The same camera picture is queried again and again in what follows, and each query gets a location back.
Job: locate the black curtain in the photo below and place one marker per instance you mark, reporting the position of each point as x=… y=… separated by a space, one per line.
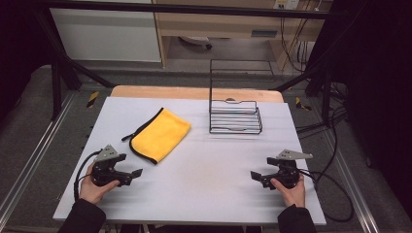
x=379 y=81
x=16 y=48

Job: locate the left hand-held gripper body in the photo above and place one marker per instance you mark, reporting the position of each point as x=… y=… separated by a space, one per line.
x=105 y=171

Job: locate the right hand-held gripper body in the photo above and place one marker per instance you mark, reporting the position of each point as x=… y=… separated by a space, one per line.
x=289 y=173

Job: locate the person's right hand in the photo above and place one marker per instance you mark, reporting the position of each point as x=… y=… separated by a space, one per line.
x=294 y=195

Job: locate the office chair base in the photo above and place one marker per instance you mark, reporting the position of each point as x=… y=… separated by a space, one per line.
x=194 y=40

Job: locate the light wooden desk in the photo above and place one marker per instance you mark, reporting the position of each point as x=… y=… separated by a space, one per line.
x=220 y=26

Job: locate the white cabinet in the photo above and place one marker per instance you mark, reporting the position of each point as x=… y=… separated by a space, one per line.
x=107 y=35

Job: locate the black metal crossbar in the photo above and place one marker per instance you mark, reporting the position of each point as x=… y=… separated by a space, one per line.
x=194 y=8

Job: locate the yellow black floor tape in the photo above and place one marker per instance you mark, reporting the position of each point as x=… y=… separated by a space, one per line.
x=301 y=104
x=92 y=99

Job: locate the yellow towel with black trim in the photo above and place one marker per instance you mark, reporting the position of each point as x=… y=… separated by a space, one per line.
x=162 y=136

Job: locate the aluminium floor rail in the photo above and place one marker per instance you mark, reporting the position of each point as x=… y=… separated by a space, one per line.
x=353 y=187
x=35 y=152

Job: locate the person's left hand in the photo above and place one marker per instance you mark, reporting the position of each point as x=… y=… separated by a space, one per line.
x=90 y=191

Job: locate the white power socket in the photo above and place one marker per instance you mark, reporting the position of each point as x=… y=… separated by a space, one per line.
x=286 y=4

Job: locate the wooden table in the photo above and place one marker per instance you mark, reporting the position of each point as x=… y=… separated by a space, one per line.
x=155 y=92

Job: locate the black metal frame stand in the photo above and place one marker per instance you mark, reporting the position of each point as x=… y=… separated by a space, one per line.
x=56 y=87
x=327 y=93

